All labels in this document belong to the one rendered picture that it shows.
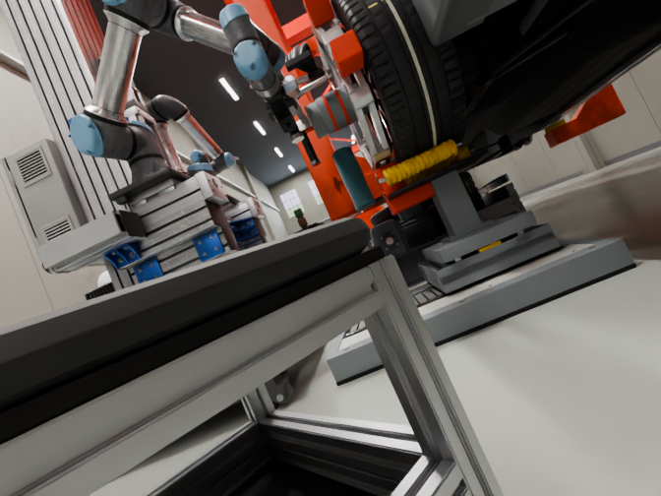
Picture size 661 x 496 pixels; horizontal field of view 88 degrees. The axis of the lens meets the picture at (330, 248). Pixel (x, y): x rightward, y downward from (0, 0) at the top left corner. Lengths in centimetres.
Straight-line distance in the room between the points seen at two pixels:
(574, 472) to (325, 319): 37
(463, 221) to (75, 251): 124
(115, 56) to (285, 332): 116
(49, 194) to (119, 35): 72
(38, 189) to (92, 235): 56
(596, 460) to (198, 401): 45
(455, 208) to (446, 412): 106
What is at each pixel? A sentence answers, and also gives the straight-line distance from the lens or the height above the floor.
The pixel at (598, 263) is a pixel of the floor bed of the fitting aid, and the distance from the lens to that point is 110.
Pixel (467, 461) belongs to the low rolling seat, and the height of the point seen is 15.
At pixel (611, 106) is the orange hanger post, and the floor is 64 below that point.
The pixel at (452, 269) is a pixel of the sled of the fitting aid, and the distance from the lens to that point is 113.
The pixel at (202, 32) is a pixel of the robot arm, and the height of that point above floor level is 111.
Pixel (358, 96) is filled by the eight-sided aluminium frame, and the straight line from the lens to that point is 112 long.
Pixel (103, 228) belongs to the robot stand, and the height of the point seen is 69.
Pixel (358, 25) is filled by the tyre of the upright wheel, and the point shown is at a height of 91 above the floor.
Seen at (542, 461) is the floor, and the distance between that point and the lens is 54.
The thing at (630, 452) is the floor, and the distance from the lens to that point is 53.
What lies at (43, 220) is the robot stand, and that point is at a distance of 173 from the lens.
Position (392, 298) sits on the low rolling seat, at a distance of 25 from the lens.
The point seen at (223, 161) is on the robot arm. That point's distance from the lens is 207.
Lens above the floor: 31
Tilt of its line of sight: 3 degrees up
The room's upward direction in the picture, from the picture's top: 24 degrees counter-clockwise
